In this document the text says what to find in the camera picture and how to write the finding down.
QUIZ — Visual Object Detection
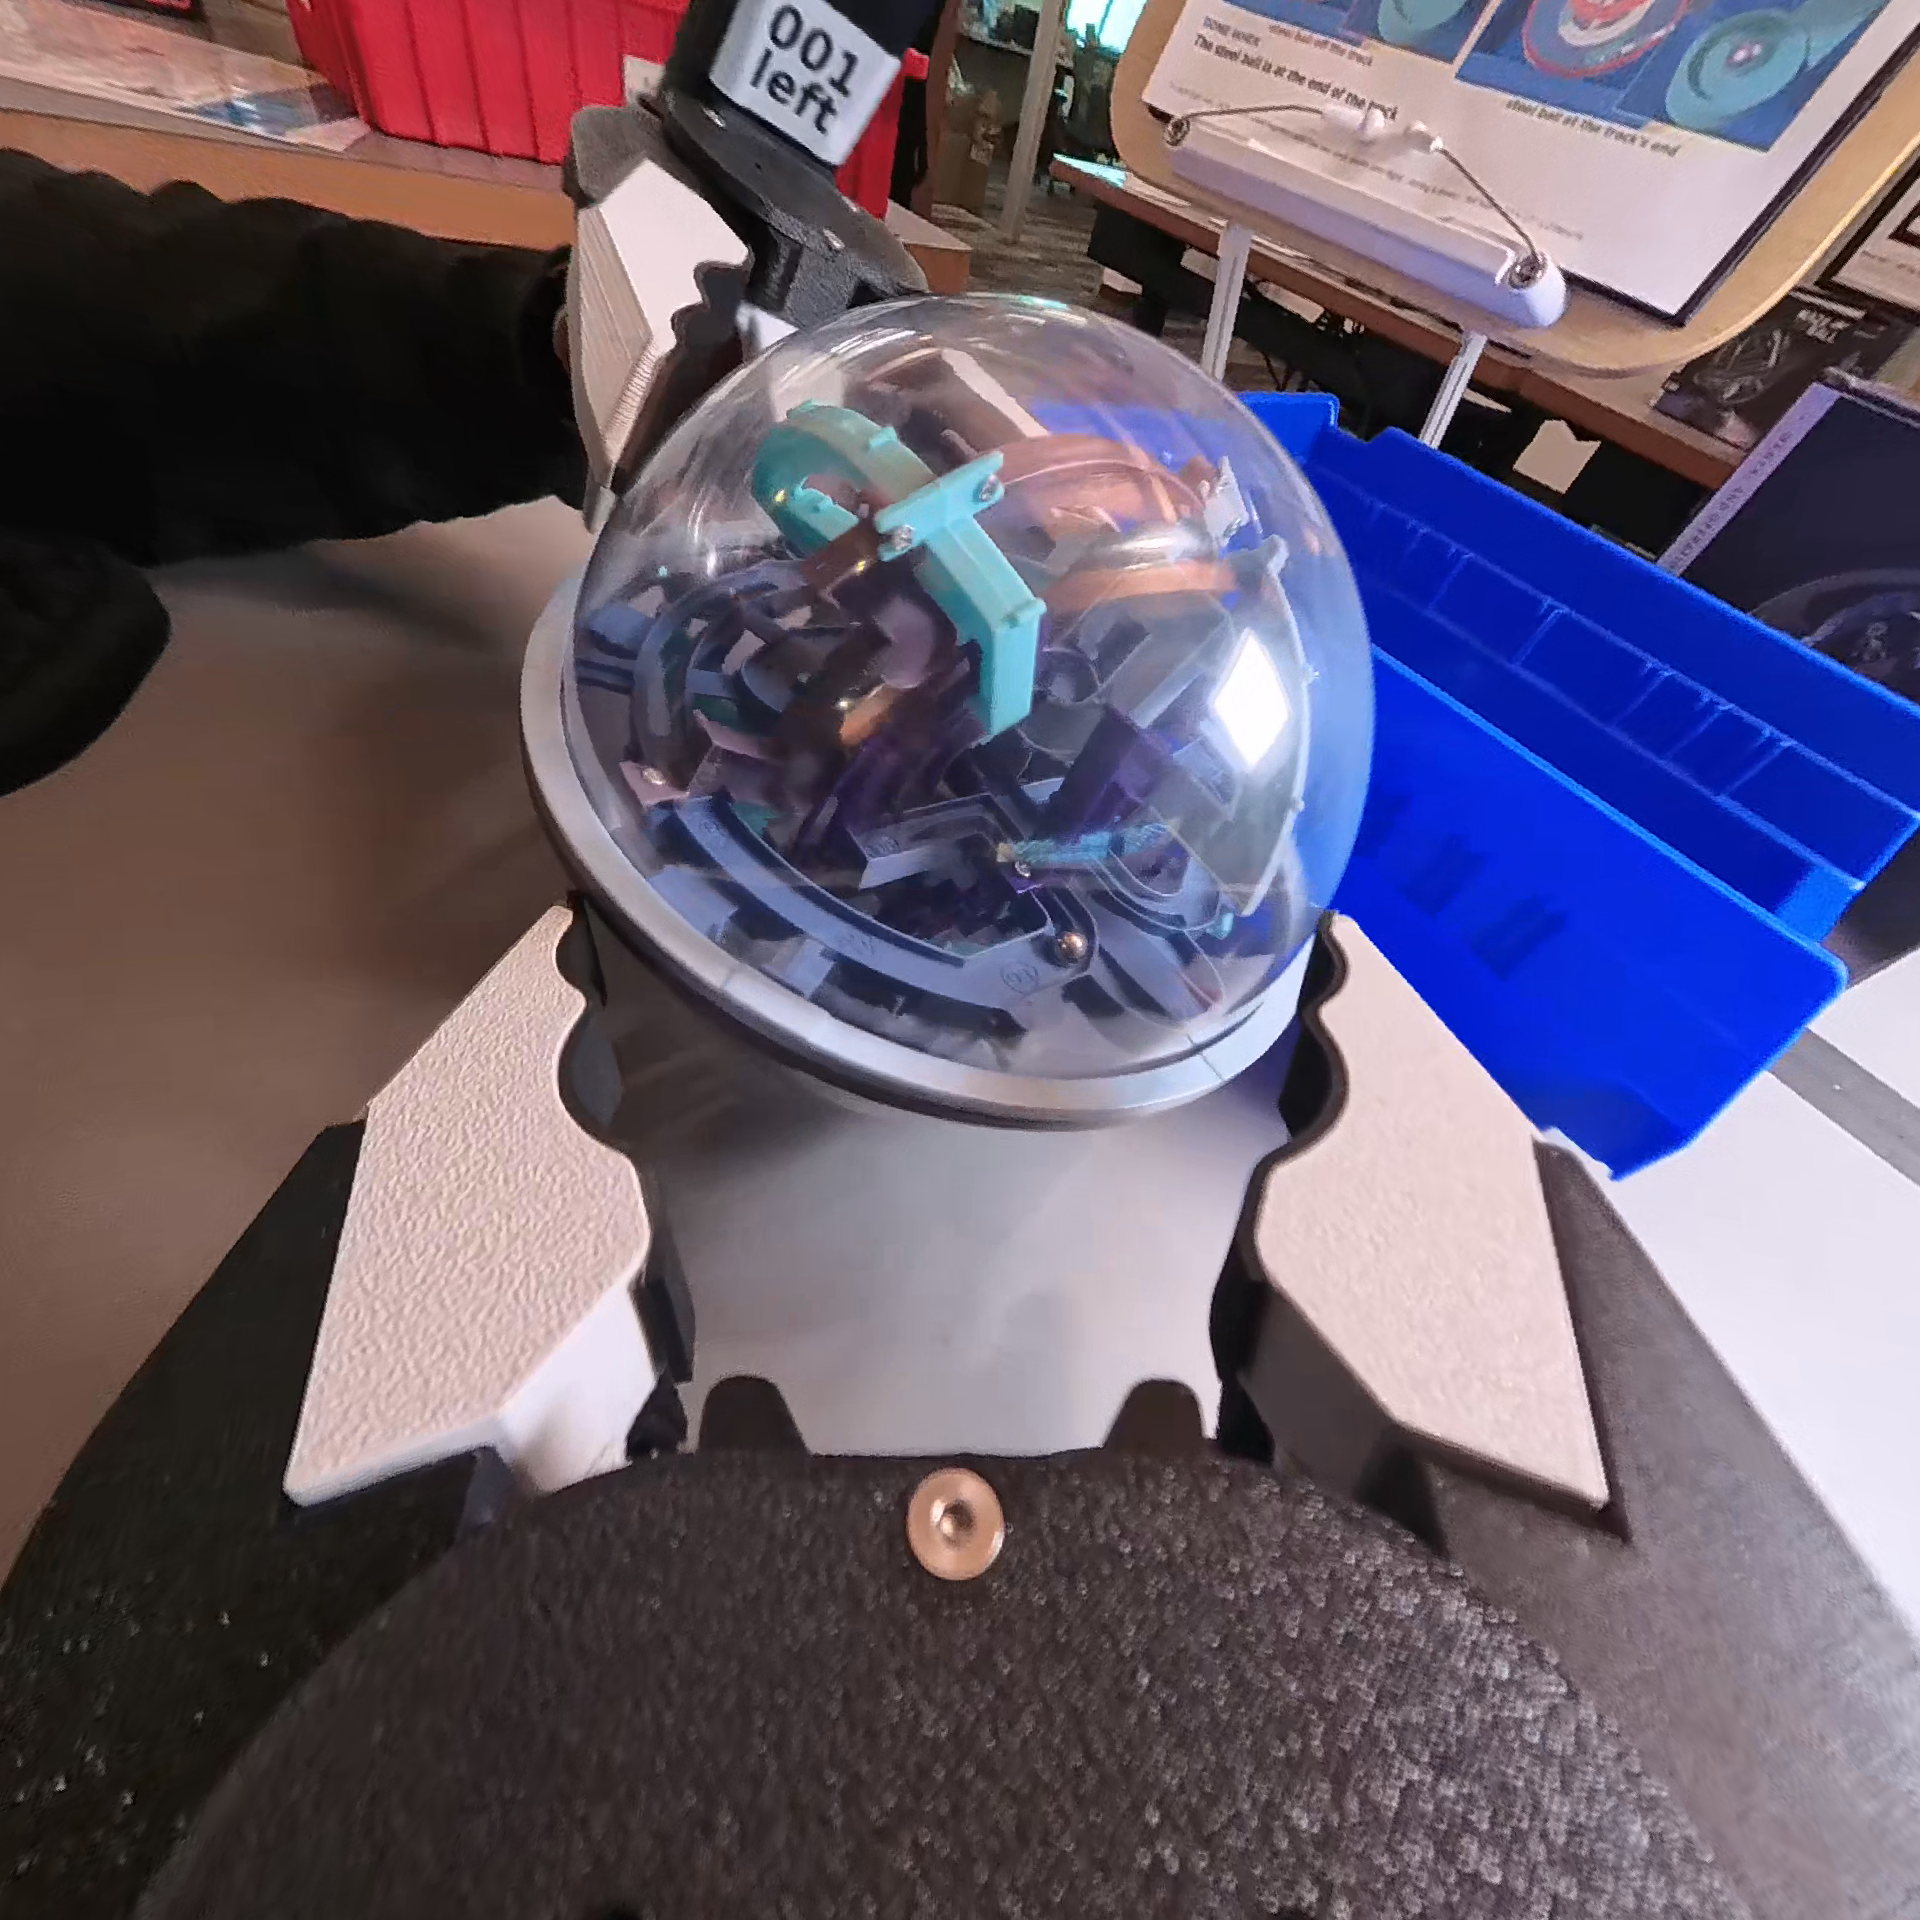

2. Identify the red plastic bin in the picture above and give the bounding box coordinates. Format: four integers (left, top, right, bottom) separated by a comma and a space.
285, 0, 906, 216

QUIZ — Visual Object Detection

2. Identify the blue plastic bin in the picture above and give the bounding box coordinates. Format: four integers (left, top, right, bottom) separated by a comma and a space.
1242, 390, 1920, 1181

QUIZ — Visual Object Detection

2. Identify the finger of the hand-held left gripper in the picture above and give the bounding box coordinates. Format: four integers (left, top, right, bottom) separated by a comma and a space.
561, 158, 759, 519

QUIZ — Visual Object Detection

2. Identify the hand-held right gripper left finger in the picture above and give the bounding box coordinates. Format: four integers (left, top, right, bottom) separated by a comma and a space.
282, 900, 697, 1508

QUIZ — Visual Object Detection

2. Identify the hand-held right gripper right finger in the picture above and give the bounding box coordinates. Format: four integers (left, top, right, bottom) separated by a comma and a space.
1214, 917, 1618, 1520

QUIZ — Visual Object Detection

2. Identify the dark blue maze ball box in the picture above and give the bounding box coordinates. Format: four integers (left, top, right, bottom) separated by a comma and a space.
1658, 286, 1920, 712

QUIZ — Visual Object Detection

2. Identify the clear plastic maze ball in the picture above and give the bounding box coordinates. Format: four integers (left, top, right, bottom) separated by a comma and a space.
518, 293, 1375, 1129

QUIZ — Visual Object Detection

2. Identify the wooden instruction board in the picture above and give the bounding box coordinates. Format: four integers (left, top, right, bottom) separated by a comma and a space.
1110, 0, 1920, 380

